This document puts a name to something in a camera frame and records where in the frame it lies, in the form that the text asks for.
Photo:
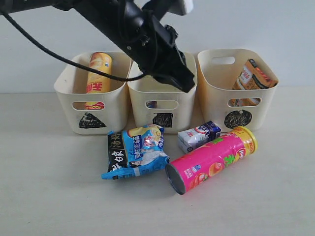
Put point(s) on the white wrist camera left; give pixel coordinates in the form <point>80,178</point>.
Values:
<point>181,7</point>

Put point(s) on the cream bin with triangle mark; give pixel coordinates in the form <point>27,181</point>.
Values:
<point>92,114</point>

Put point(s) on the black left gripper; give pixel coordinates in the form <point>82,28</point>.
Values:
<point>157,55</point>

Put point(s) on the purple juice carton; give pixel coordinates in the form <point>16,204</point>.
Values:
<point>151,104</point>

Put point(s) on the white blue milk carton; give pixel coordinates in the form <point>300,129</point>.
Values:
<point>193,138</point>

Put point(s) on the cream bin with square mark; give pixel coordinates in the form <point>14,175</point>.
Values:
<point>174,107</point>

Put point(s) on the yellow chips can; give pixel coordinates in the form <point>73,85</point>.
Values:
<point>97,83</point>

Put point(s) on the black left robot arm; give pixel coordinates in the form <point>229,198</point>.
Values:
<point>135,30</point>

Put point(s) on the blue noodle packet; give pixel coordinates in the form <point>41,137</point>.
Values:
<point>135,152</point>

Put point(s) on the orange noodle packet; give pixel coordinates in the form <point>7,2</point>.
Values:
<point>251,78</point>

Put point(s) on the pink chips can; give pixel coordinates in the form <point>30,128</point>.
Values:
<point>197,166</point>

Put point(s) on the cream bin with circle mark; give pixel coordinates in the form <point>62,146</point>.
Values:
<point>218,70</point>

